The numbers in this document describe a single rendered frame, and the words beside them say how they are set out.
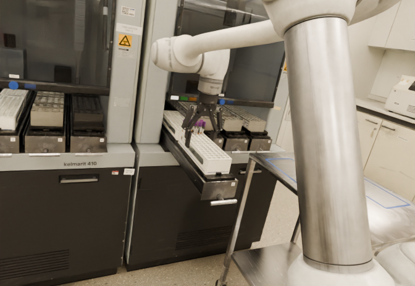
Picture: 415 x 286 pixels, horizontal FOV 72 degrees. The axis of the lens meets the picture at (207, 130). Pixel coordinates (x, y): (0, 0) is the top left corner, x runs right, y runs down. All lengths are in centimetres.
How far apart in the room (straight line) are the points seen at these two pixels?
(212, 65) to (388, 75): 322
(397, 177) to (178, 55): 265
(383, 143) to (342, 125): 281
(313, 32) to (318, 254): 33
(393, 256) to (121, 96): 107
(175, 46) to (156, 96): 43
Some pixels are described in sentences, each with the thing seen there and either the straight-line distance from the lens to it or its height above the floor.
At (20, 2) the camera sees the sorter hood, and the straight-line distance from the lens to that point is 124.
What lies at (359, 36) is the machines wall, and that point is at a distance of 374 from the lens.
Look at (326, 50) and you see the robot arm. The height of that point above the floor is 128.
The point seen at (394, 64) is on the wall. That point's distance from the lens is 405.
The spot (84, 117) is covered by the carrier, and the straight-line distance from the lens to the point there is 129.
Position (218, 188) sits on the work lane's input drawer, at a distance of 101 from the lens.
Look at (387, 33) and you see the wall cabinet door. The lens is 377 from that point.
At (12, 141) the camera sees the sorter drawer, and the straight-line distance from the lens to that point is 126.
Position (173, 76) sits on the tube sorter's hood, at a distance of 131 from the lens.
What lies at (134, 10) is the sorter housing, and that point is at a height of 131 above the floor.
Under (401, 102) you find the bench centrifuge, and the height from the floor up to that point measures 102.
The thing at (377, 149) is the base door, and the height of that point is 52.
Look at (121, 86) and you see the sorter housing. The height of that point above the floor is 101.
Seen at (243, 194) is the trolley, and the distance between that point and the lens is 134.
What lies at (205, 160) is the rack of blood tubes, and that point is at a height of 87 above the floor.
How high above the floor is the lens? 126
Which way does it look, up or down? 18 degrees down
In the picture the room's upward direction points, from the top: 11 degrees clockwise
